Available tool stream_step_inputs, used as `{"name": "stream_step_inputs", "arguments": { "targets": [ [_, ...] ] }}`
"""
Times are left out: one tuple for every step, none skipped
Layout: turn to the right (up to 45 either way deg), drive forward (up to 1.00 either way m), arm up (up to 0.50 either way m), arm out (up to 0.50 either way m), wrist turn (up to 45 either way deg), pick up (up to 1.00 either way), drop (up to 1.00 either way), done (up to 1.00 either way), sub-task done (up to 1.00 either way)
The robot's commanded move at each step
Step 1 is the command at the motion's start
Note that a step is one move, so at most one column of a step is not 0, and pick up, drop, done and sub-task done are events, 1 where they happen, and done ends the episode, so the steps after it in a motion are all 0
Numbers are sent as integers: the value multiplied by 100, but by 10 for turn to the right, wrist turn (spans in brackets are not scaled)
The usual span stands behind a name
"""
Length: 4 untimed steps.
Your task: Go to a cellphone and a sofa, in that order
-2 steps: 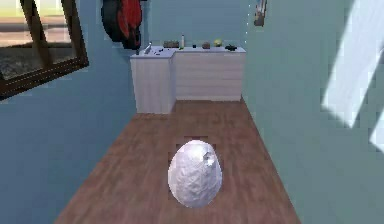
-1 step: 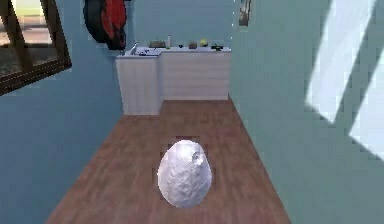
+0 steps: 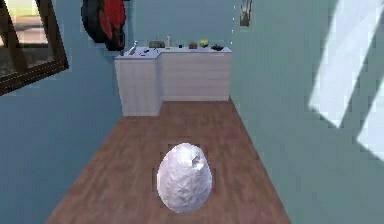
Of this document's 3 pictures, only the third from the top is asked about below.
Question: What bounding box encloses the white corner cabinet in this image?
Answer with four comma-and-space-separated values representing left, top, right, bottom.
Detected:
114, 45, 233, 118

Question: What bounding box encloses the white egg-shaped bag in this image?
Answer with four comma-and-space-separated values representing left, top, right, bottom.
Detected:
156, 142, 213, 215

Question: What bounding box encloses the white spray bottle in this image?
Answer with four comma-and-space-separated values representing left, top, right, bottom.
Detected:
128, 40, 139, 56

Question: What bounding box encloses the dark wood framed window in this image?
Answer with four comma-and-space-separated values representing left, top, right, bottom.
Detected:
0, 0, 70, 97

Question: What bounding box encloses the small dark wall picture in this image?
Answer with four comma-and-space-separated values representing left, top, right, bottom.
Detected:
239, 0, 253, 28

